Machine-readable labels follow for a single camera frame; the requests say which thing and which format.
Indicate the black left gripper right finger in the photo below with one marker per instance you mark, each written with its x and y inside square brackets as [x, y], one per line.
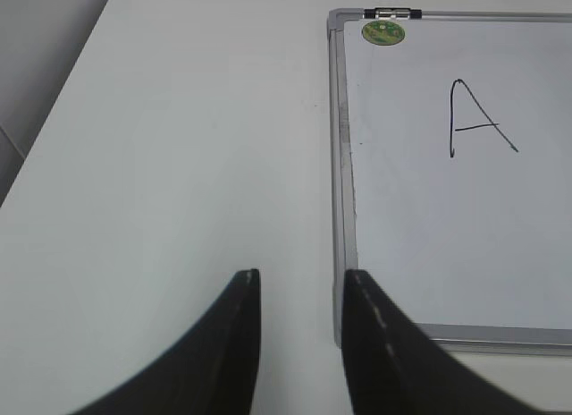
[394, 365]

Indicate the white board with grey frame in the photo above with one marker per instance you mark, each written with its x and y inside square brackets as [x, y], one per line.
[451, 165]

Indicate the round green sticker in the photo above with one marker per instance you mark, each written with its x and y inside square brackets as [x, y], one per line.
[383, 33]

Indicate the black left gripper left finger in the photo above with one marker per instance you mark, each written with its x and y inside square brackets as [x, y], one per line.
[212, 369]

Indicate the metal hanging clip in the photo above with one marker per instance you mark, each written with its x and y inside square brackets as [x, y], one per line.
[396, 13]

